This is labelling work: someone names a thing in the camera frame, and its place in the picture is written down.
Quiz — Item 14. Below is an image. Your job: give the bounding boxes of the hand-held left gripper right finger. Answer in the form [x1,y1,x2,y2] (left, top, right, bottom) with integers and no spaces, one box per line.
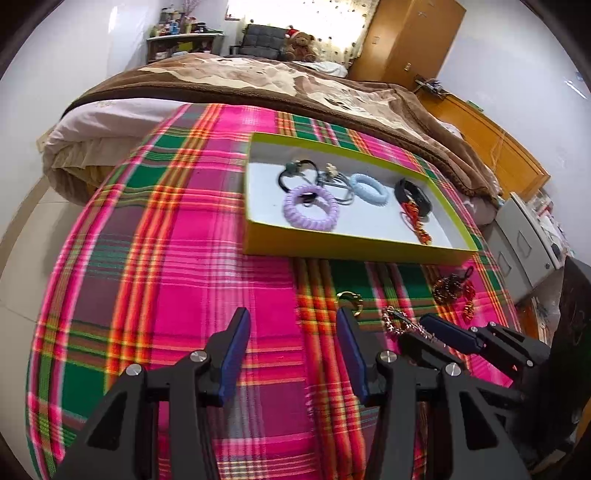
[336,307,532,480]

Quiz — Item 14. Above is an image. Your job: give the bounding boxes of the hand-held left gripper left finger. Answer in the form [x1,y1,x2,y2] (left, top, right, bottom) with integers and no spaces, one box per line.
[53,307,252,480]

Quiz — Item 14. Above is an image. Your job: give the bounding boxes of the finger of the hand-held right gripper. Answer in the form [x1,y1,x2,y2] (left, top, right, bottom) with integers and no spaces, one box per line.
[398,331,468,371]
[419,314,551,370]

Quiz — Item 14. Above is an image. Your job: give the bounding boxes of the pink rhinestone chain bracelet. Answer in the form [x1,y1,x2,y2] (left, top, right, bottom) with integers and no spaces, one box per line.
[381,305,428,340]

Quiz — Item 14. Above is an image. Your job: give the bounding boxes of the gold ring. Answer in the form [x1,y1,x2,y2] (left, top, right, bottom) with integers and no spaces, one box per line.
[336,291,363,317]

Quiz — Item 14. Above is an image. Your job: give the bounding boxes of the red and gold knot ornament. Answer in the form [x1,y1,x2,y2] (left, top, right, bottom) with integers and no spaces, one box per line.
[399,200,433,244]

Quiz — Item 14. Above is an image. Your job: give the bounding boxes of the yellow-green shallow cardboard box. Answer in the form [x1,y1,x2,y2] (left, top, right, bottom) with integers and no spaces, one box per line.
[242,131,480,266]

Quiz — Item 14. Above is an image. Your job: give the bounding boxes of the black wristband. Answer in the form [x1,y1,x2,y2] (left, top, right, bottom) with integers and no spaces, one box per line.
[394,178,435,217]

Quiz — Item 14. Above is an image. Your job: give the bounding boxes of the purple coil hair tie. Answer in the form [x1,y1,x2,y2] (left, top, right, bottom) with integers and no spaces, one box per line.
[283,185,339,230]

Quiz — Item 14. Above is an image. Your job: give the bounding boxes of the light blue coil hair tie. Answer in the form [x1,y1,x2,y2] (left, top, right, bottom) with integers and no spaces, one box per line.
[348,173,386,207]

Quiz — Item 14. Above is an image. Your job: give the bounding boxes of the grey flower hair tie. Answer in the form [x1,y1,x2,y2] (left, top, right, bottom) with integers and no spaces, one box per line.
[316,162,356,206]

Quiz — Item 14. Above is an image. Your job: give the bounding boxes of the black hair tie green ornament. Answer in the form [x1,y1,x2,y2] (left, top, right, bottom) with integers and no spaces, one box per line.
[277,158,319,193]

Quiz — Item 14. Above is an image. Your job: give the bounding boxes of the pink plaid blanket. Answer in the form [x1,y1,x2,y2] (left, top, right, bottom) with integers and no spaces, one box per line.
[25,102,525,480]

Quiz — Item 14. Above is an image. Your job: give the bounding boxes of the trash bin with black bag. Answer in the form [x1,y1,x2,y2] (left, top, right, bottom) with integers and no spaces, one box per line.
[549,256,591,370]

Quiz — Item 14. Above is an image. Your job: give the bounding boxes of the grey drawer cabinet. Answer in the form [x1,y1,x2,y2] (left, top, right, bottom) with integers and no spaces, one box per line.
[485,191,573,301]

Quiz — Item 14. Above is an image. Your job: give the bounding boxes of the small cosmetic jars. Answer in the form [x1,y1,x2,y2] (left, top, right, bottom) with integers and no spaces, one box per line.
[531,196,566,232]

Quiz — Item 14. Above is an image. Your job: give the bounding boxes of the wooden headboard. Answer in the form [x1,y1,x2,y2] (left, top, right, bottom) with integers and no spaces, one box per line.
[418,90,552,199]

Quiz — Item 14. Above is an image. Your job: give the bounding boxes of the brown fleece blanket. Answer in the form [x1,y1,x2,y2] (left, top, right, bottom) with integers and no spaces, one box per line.
[62,52,502,199]

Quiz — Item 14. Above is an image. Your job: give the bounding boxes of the wooden wardrobe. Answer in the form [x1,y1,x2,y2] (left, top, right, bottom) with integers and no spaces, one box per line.
[346,0,467,90]

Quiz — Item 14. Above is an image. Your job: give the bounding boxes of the cluttered shelf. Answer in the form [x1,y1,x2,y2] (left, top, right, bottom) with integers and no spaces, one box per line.
[147,32,227,63]

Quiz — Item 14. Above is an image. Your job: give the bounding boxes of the dark grey armchair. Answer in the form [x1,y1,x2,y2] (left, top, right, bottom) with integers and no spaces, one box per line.
[229,23,294,61]

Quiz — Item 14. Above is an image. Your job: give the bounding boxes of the brown teddy bear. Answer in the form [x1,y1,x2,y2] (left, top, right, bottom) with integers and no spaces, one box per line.
[281,27,319,63]

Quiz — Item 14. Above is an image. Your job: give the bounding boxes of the patterned curtain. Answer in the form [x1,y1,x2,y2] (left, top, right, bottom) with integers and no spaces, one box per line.
[226,0,382,65]

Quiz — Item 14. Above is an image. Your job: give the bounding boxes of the cluster of cosmetic bottles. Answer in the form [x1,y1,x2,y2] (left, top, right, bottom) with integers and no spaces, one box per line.
[150,4,218,38]

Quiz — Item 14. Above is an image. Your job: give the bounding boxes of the brown bead bracelet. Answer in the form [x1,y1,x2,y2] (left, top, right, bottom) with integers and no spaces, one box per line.
[433,267,476,303]

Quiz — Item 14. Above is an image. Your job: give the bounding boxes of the wall shelf with chargers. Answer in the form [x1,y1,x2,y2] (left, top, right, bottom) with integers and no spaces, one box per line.
[416,76,448,95]

